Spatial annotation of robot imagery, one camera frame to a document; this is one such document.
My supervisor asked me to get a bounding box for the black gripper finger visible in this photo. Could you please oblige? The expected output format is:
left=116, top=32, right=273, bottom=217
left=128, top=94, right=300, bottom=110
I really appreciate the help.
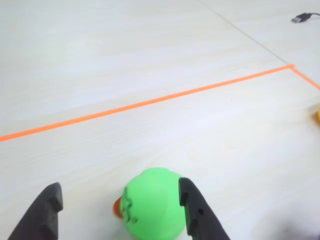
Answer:
left=7, top=182, right=64, bottom=240
left=178, top=177, right=231, bottom=240

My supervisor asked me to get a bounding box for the green rubber duck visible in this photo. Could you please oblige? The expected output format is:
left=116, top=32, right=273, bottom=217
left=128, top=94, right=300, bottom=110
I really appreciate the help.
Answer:
left=112, top=167, right=188, bottom=240

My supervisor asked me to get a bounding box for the yellow rubber duck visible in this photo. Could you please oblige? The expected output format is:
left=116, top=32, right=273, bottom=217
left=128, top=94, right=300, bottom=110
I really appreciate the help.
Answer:
left=312, top=102, right=320, bottom=126

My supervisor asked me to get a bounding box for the orange tape line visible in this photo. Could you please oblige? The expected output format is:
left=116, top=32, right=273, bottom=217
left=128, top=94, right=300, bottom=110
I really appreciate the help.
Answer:
left=0, top=63, right=320, bottom=143

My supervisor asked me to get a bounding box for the black USB cable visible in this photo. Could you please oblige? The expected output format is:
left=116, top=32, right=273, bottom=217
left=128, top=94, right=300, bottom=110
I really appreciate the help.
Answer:
left=290, top=11, right=320, bottom=24

